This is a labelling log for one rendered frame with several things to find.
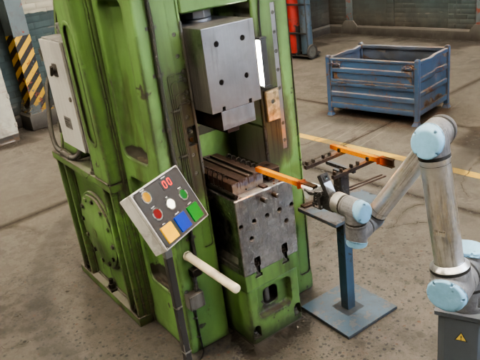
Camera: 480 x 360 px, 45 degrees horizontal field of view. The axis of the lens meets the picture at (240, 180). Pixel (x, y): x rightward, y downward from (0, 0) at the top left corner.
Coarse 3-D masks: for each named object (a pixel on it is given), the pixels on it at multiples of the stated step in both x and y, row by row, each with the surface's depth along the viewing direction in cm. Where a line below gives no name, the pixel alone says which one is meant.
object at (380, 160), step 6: (336, 144) 325; (336, 150) 323; (342, 150) 319; (348, 150) 316; (354, 150) 314; (360, 156) 310; (372, 156) 303; (378, 156) 302; (384, 156) 298; (378, 162) 299; (384, 162) 298; (390, 162) 294
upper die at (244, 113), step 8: (248, 104) 284; (200, 112) 292; (224, 112) 277; (232, 112) 280; (240, 112) 283; (248, 112) 285; (200, 120) 295; (208, 120) 288; (216, 120) 281; (224, 120) 278; (232, 120) 281; (240, 120) 284; (248, 120) 287; (216, 128) 284; (224, 128) 279
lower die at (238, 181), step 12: (204, 156) 327; (216, 156) 327; (216, 168) 312; (228, 168) 307; (252, 168) 305; (216, 180) 302; (228, 180) 297; (240, 180) 294; (252, 180) 298; (240, 192) 296
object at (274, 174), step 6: (258, 168) 287; (264, 168) 286; (264, 174) 283; (270, 174) 279; (276, 174) 276; (282, 174) 275; (282, 180) 273; (288, 180) 269; (294, 180) 266; (300, 180) 264; (300, 186) 263; (312, 186) 256
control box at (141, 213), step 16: (160, 176) 255; (176, 176) 262; (160, 192) 251; (176, 192) 258; (192, 192) 266; (128, 208) 242; (144, 208) 241; (160, 208) 248; (176, 208) 254; (144, 224) 241; (160, 224) 244; (176, 224) 251; (192, 224) 258; (160, 240) 241; (176, 240) 247
